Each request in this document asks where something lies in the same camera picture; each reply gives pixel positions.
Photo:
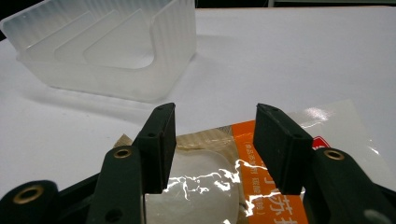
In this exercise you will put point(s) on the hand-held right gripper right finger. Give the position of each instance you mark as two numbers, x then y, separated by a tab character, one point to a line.
286	155

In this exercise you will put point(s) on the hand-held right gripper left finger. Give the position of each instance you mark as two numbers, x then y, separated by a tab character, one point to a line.
152	155

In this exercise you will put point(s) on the clear orange-labelled food packet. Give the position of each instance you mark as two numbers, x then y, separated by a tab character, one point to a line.
205	174

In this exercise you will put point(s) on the translucent plastic divider rack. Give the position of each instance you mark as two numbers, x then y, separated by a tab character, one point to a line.
102	53

